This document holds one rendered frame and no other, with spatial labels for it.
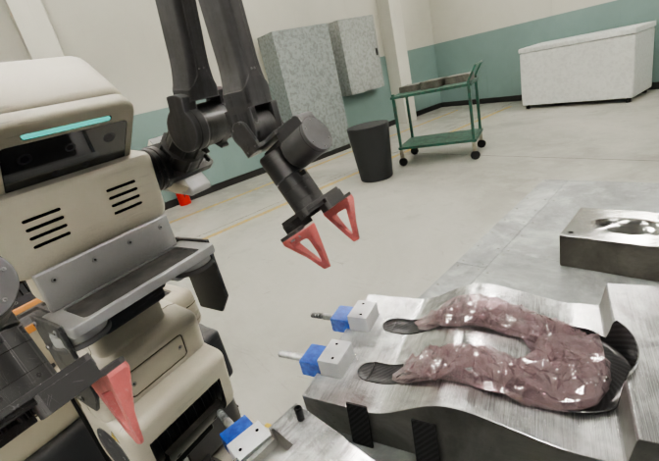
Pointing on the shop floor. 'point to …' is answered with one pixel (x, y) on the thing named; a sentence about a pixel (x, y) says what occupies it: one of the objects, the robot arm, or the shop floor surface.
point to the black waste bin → (372, 150)
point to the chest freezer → (588, 66)
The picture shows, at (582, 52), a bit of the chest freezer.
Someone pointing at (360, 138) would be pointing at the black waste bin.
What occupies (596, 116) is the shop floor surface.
